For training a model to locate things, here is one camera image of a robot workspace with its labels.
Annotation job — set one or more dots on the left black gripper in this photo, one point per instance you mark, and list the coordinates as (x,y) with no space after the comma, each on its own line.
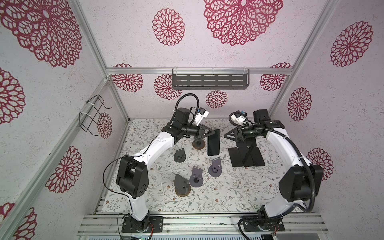
(201,134)

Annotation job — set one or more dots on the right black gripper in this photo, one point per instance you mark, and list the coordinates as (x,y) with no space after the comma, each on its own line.
(238,132)

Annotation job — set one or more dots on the black phone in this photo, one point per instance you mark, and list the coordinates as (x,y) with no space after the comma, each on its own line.
(235,157)
(246,150)
(214,142)
(256,156)

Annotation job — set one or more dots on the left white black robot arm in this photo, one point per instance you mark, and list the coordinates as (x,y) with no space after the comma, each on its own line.
(133,172)

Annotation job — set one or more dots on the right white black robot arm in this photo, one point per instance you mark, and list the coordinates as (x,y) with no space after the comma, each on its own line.
(300,185)

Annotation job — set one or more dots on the back wooden base stand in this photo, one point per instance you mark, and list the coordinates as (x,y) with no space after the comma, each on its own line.
(198,144)

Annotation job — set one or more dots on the dark left phone stand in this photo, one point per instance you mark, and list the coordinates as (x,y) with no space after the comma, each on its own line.
(180,155)

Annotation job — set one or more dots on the grey round right stand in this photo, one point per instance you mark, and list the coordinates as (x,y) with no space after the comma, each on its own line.
(215,170)

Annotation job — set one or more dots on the grey round phone stand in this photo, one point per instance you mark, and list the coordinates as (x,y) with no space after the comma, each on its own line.
(196,179)

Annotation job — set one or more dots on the wooden base phone stand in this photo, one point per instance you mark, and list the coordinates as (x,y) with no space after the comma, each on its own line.
(182,186)

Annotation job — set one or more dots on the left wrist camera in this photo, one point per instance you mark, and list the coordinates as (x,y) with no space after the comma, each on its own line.
(199,116)

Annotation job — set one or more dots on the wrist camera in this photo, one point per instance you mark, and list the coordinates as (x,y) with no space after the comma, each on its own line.
(240,118)
(199,116)

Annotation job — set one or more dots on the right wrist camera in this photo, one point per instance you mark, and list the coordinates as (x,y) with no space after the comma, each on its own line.
(240,118)

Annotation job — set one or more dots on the dark grey wall shelf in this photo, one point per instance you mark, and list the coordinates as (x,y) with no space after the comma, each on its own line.
(189,81)

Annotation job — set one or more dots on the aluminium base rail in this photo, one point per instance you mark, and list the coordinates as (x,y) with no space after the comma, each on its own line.
(201,224)

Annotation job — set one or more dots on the black wire wall rack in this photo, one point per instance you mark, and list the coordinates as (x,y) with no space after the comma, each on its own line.
(96,121)

